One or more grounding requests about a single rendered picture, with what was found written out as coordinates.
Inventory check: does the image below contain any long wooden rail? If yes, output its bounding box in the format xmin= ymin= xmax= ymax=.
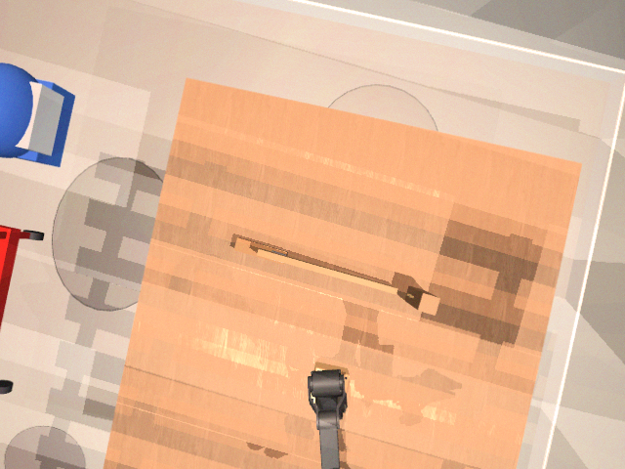
xmin=257 ymin=248 xmax=397 ymax=294

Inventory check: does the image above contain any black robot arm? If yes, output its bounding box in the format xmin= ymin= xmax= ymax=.
xmin=308 ymin=369 xmax=348 ymax=469

